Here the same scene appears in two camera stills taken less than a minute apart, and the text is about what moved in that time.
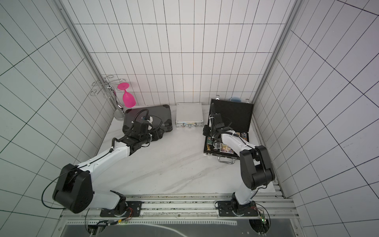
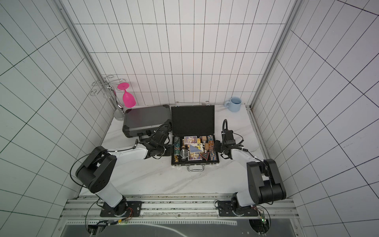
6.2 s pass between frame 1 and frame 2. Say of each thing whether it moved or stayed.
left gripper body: moved
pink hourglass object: stayed
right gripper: moved
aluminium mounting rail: stayed
